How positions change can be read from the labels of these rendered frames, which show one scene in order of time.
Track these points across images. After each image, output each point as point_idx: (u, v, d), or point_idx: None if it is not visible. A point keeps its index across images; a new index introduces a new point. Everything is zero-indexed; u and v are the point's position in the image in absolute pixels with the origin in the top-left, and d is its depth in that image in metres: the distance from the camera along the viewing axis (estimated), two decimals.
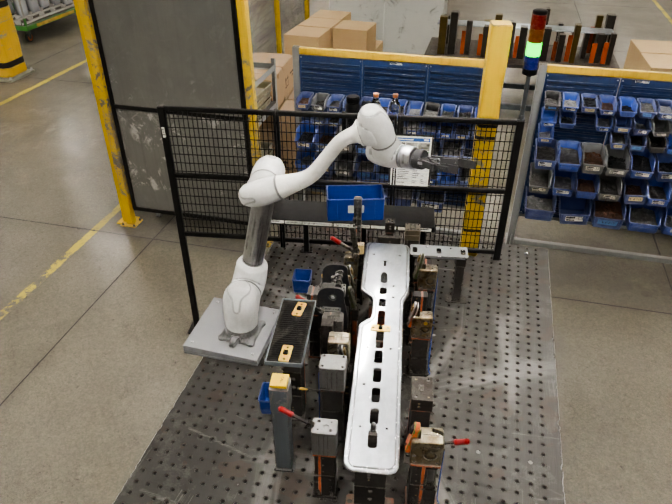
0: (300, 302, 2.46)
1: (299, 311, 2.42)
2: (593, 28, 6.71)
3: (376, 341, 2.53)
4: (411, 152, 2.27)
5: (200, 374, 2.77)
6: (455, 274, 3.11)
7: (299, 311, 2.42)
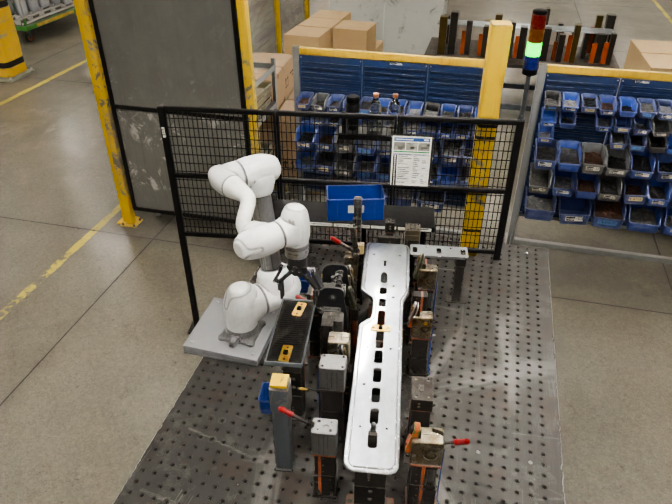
0: (300, 302, 2.46)
1: (299, 311, 2.42)
2: (593, 28, 6.71)
3: (376, 341, 2.53)
4: None
5: (200, 374, 2.77)
6: (455, 274, 3.11)
7: (299, 311, 2.42)
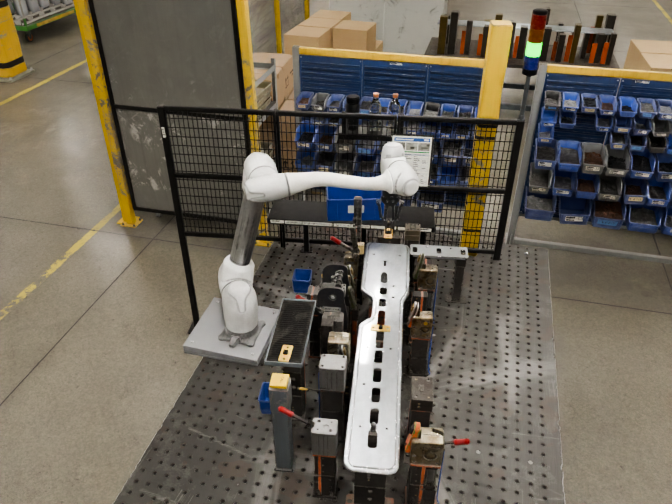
0: (386, 228, 2.89)
1: (389, 234, 2.85)
2: (593, 28, 6.71)
3: (376, 341, 2.53)
4: None
5: (200, 374, 2.77)
6: (455, 274, 3.11)
7: (389, 234, 2.85)
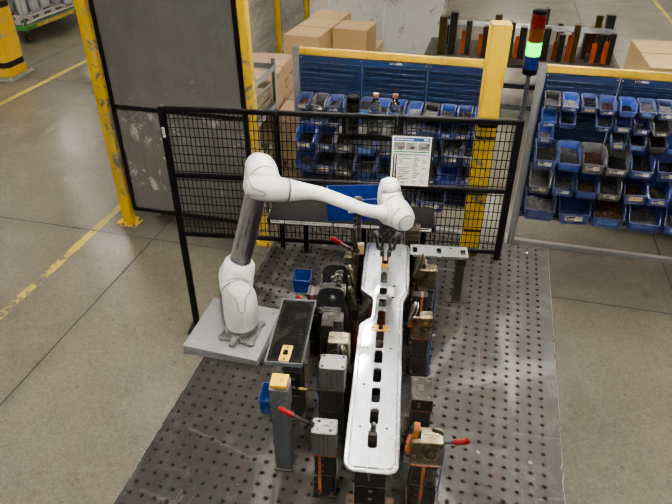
0: (383, 257, 2.99)
1: (386, 264, 2.94)
2: (593, 28, 6.71)
3: (376, 341, 2.53)
4: None
5: (200, 374, 2.77)
6: (455, 274, 3.11)
7: (386, 264, 2.94)
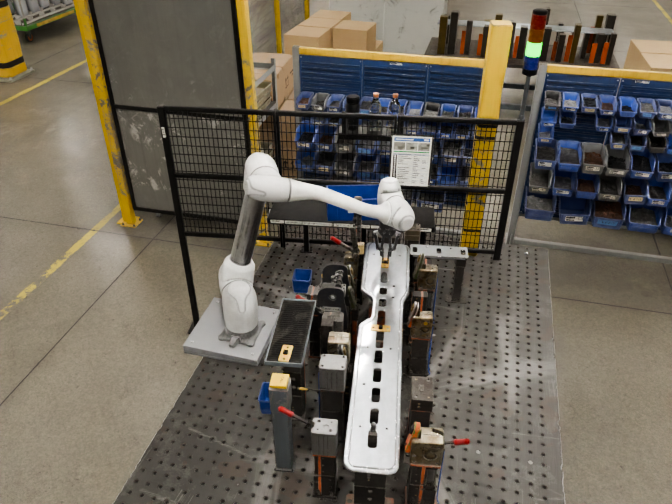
0: (383, 257, 2.99)
1: (386, 264, 2.94)
2: (593, 28, 6.71)
3: (376, 341, 2.53)
4: None
5: (200, 374, 2.77)
6: (455, 274, 3.11)
7: (386, 264, 2.94)
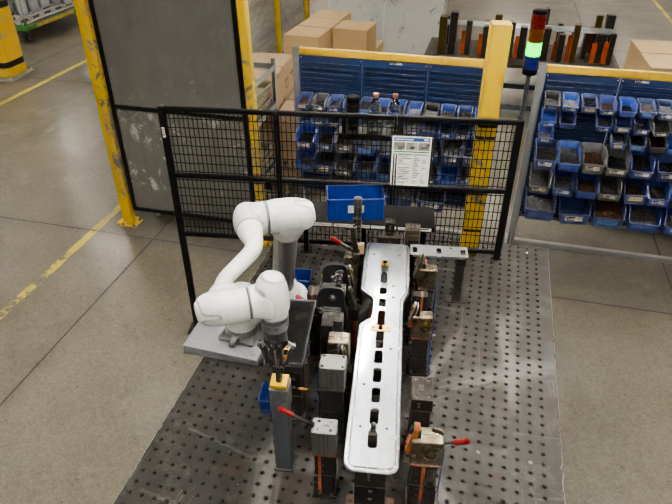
0: (383, 259, 2.99)
1: (386, 263, 2.94)
2: (593, 28, 6.71)
3: (376, 341, 2.53)
4: None
5: (200, 374, 2.77)
6: (455, 274, 3.11)
7: (386, 263, 2.94)
